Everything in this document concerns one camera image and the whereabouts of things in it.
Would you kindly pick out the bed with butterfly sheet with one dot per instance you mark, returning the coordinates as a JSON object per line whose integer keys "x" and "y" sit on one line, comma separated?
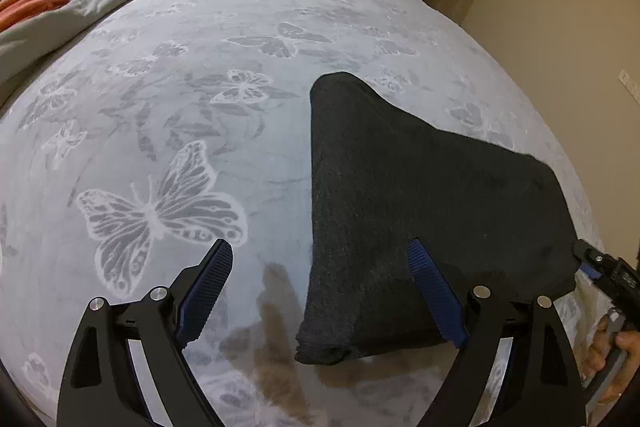
{"x": 200, "y": 57}

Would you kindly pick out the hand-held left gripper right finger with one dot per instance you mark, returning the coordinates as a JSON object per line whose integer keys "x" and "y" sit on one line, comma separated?
{"x": 435, "y": 292}

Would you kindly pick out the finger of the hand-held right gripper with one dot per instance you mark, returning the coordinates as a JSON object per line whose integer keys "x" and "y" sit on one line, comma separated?
{"x": 586, "y": 257}

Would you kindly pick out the black pants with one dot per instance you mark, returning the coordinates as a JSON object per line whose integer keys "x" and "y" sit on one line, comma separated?
{"x": 400, "y": 187}

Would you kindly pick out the person's right hand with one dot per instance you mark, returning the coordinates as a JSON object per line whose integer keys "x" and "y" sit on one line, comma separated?
{"x": 595, "y": 352}

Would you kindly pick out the white wall socket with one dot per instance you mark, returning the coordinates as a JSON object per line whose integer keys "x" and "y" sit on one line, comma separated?
{"x": 630, "y": 83}

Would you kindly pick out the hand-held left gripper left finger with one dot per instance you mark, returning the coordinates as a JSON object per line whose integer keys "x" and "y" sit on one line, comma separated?
{"x": 207, "y": 287}

